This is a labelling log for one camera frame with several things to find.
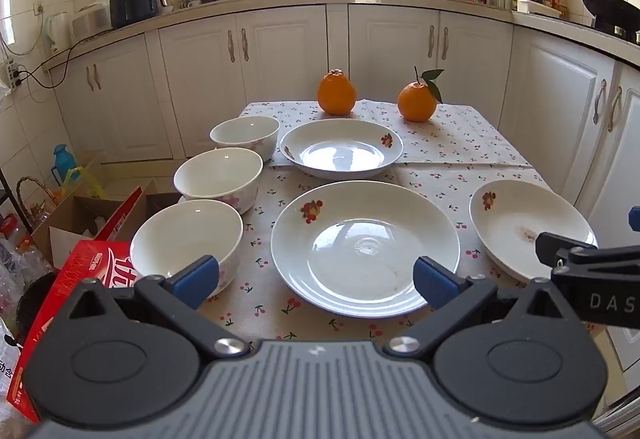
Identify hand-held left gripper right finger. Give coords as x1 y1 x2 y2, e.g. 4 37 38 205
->
382 255 576 362

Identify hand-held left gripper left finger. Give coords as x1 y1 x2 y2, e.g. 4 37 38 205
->
64 255 251 361

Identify white bowl pink floral print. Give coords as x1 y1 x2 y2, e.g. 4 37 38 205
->
129 199 244 302
173 148 264 216
209 116 280 163

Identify white plate fruit print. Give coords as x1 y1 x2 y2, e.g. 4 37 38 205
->
278 118 404 180
270 180 461 318
469 179 599 284

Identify red carton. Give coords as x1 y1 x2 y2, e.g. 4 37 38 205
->
7 186 148 422

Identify brown cardboard box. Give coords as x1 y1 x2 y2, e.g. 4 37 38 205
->
32 179 181 270

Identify yellow green bag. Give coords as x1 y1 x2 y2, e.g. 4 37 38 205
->
62 166 108 200

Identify dark round bin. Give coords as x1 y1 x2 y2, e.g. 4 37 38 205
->
15 271 58 345

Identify blue thermos jug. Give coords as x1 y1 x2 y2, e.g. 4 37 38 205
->
52 144 81 187

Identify orange with green leaf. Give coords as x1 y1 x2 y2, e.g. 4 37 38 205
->
397 66 445 122

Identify crumpled plastic bag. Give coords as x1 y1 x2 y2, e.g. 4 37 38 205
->
0 219 56 420

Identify black gas stove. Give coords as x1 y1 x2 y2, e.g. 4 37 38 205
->
592 16 640 45

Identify wicker basket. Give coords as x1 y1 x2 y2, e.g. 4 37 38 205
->
16 176 58 220

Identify orange without leaf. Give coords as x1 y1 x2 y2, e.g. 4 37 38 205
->
317 68 357 115

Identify white plastic tray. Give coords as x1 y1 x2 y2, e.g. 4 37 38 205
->
516 0 563 17

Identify white power strip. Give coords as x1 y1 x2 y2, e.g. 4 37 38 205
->
4 59 23 90

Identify white rice cooker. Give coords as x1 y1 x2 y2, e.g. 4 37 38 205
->
70 0 112 40

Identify white electric kettle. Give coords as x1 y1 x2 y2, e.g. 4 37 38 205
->
46 12 71 54

